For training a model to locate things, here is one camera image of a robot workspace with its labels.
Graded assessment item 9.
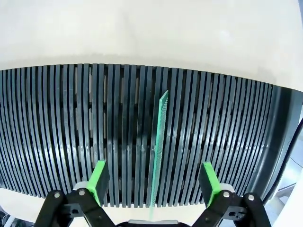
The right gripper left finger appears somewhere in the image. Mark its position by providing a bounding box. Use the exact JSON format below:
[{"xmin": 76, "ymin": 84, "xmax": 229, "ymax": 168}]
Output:
[{"xmin": 35, "ymin": 160, "xmax": 117, "ymax": 227}]

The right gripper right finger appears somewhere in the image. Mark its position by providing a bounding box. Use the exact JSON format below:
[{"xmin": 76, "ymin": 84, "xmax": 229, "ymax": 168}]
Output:
[{"xmin": 189, "ymin": 162, "xmax": 272, "ymax": 227}]

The black slotted board rack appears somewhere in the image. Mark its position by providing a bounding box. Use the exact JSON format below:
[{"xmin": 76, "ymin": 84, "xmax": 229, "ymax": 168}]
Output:
[{"xmin": 0, "ymin": 62, "xmax": 303, "ymax": 209}]

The green circuit board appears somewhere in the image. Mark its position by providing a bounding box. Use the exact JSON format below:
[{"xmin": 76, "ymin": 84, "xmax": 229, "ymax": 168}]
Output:
[{"xmin": 148, "ymin": 89, "xmax": 169, "ymax": 213}]

